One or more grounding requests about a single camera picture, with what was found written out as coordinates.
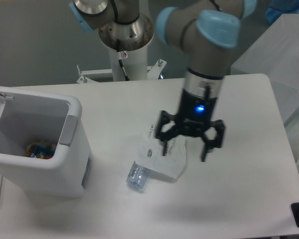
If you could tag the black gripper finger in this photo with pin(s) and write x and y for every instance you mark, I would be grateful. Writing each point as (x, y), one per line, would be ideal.
(166, 129)
(216, 142)

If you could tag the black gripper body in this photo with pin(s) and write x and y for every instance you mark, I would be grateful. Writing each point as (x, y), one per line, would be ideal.
(193, 117)

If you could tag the white push-top trash can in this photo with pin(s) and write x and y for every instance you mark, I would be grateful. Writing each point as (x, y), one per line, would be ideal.
(28, 116)

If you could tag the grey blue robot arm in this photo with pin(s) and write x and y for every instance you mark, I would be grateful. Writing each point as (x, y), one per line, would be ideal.
(206, 30)

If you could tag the colourful trash in can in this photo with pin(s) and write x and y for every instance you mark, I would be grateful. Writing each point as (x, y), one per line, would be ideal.
(41, 150)

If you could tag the white clear plastic bag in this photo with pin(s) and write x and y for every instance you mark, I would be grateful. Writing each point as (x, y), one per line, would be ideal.
(150, 154)

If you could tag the white side cabinet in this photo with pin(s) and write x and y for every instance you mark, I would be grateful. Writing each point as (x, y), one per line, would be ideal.
(276, 54)

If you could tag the blue plastic bag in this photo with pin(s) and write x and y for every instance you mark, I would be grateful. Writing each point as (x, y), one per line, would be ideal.
(278, 7)

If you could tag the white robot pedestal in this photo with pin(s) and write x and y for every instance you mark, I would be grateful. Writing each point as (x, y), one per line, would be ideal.
(127, 46)

